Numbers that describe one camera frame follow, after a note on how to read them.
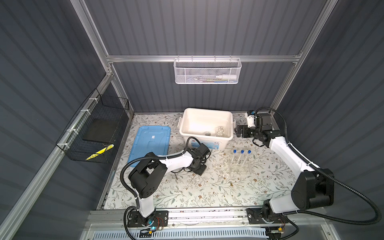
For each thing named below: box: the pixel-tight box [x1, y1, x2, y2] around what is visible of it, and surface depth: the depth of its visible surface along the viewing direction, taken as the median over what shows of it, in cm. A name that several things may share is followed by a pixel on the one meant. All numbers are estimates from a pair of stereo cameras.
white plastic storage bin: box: [177, 107, 236, 150], surface depth 102 cm
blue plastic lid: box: [128, 125, 171, 167], surface depth 107 cm
